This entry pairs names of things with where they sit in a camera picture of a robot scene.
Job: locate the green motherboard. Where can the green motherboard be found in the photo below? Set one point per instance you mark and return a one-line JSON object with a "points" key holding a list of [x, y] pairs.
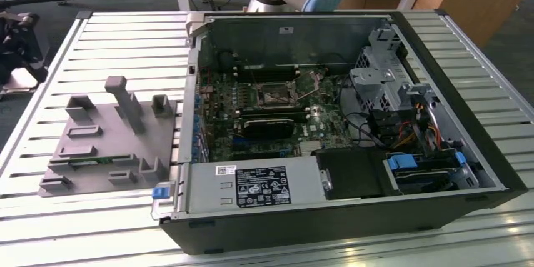
{"points": [[320, 120]]}

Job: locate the CPU socket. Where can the CPU socket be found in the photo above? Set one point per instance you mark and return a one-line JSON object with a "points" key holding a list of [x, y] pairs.
{"points": [[272, 95]]}

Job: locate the small blue clip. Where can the small blue clip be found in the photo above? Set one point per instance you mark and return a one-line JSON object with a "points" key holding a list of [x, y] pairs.
{"points": [[459, 158]]}

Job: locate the black plastic shroud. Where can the black plastic shroud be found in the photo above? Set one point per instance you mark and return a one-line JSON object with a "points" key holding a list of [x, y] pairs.
{"points": [[350, 173]]}

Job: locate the hard disk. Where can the hard disk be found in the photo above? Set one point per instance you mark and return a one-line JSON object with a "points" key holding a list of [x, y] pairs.
{"points": [[424, 181]]}

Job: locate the silver power supply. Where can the silver power supply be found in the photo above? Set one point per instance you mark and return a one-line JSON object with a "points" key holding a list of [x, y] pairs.
{"points": [[208, 185]]}

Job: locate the blue case latch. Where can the blue case latch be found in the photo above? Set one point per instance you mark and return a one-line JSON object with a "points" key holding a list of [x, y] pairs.
{"points": [[160, 192]]}

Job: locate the silver drive cage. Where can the silver drive cage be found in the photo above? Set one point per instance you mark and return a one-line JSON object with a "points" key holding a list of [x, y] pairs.
{"points": [[371, 76]]}

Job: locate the small silver heatsink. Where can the small silver heatsink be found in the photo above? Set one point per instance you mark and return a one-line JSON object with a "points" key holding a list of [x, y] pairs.
{"points": [[310, 147]]}

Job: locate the black open PC case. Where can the black open PC case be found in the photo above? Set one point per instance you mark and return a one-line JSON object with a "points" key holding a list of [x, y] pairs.
{"points": [[334, 226]]}

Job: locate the blue disk carrier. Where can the blue disk carrier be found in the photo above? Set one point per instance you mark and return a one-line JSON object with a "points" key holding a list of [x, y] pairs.
{"points": [[402, 162]]}

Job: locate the black RAM slot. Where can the black RAM slot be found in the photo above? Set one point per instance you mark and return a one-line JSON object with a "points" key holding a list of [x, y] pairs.
{"points": [[272, 111], [267, 77], [267, 71], [272, 116]]}

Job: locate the grey case latch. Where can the grey case latch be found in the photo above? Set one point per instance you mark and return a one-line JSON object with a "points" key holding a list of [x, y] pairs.
{"points": [[195, 24]]}

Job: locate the grey parts rack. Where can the grey parts rack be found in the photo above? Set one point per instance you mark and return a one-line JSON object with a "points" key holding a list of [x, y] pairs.
{"points": [[112, 142]]}

